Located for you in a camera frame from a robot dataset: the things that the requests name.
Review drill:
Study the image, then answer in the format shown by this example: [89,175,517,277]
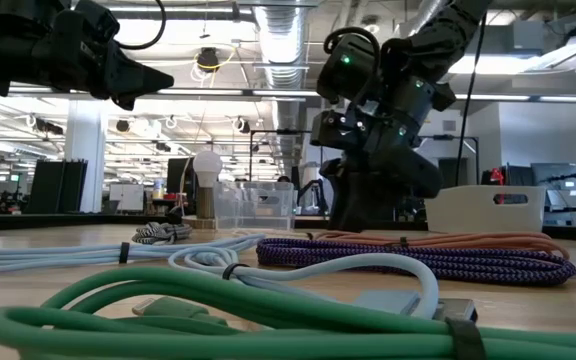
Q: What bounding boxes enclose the black round ceiling device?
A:
[195,46,221,72]

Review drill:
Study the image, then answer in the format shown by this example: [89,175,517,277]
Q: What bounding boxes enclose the black white braided cable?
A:
[131,221,194,246]

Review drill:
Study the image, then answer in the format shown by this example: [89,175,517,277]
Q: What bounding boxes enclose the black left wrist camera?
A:
[75,0,121,44]

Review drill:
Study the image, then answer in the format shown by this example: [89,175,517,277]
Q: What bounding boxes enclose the green rubber usb cable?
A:
[0,266,576,360]

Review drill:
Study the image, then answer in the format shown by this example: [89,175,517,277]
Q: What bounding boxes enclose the clear plastic bin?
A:
[213,181,297,232]

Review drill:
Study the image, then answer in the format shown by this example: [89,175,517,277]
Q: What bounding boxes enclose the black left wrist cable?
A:
[114,0,168,52]

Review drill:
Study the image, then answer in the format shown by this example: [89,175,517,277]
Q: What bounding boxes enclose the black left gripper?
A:
[30,29,175,111]

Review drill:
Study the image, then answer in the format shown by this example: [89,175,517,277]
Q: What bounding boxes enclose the black rig frame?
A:
[248,128,325,216]
[431,133,481,172]

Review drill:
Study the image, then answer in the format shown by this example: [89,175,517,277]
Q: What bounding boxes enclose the white bulb wooden lamp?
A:
[182,150,224,230]

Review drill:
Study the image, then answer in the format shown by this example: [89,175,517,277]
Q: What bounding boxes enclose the grey computer monitor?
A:
[531,162,576,209]

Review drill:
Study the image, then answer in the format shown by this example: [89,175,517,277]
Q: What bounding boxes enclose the white square column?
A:
[64,98,109,215]

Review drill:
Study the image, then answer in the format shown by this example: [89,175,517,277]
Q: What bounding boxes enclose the black partition panels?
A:
[25,159,89,215]

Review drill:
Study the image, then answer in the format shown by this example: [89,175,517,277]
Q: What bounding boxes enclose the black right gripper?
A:
[310,74,457,234]

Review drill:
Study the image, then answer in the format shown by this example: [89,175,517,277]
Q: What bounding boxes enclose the salmon pink usb cable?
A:
[306,229,571,260]

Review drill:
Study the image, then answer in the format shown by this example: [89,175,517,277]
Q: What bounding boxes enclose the silver ventilation duct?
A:
[251,0,310,166]

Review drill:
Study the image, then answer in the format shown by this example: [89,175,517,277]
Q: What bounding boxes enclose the purple braided usb cable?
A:
[256,237,576,288]

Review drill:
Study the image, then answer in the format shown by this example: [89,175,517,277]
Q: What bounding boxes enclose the white plastic bin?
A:
[424,185,548,234]

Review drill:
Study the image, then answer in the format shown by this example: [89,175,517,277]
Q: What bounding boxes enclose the white board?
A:
[108,183,146,213]

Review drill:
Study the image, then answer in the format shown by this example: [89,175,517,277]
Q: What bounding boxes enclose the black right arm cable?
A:
[455,12,489,162]

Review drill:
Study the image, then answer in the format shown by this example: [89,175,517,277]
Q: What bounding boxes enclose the light blue usb cable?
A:
[0,233,265,274]
[167,244,479,322]

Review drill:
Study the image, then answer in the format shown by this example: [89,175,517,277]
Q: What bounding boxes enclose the silver slanted duct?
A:
[402,0,449,36]

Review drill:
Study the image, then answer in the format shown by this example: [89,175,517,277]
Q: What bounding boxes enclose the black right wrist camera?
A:
[316,27,383,106]

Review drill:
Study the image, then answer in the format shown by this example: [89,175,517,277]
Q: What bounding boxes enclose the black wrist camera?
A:
[316,27,383,106]
[75,0,121,44]

